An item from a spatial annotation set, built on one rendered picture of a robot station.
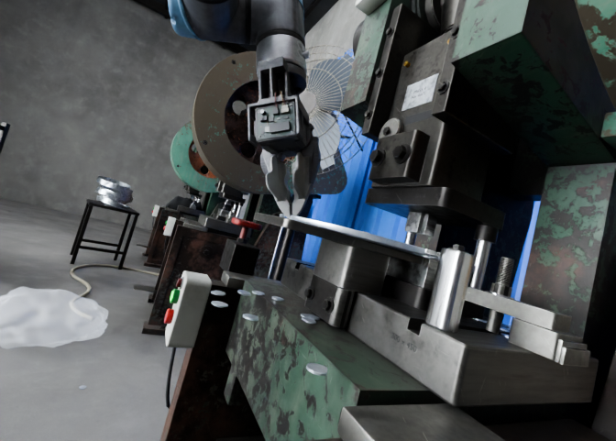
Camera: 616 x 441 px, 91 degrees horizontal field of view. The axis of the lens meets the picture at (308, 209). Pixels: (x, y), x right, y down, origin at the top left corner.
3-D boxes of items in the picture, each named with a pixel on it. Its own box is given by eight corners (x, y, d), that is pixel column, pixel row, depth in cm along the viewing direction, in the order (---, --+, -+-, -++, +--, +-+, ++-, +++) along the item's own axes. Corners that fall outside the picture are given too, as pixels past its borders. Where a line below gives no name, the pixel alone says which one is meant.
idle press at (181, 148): (131, 269, 295) (183, 101, 309) (132, 250, 381) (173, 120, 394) (271, 290, 370) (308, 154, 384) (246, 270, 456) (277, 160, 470)
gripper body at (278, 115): (246, 146, 40) (244, 62, 42) (270, 165, 48) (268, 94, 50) (302, 137, 38) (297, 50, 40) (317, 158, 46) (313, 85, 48)
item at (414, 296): (420, 310, 44) (424, 289, 44) (343, 276, 61) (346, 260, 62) (486, 321, 51) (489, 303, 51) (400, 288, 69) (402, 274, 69)
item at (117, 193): (69, 264, 257) (98, 174, 263) (69, 252, 292) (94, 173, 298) (122, 270, 281) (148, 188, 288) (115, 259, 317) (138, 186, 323)
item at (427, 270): (423, 287, 47) (430, 259, 48) (364, 266, 61) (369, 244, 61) (459, 295, 51) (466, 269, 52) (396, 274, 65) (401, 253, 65)
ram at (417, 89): (411, 176, 45) (456, -6, 47) (352, 180, 58) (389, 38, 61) (481, 207, 53) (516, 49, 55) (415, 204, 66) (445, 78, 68)
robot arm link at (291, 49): (267, 71, 51) (314, 60, 49) (268, 96, 50) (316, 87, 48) (247, 40, 44) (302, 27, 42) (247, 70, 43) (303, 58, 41)
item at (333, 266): (258, 324, 36) (288, 214, 37) (231, 290, 48) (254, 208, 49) (408, 340, 47) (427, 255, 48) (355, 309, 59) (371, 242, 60)
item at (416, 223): (421, 233, 53) (425, 212, 54) (401, 229, 58) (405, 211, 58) (433, 237, 55) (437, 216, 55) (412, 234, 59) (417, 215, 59)
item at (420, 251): (499, 277, 44) (500, 271, 44) (338, 230, 32) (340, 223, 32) (372, 246, 70) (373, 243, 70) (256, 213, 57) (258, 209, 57)
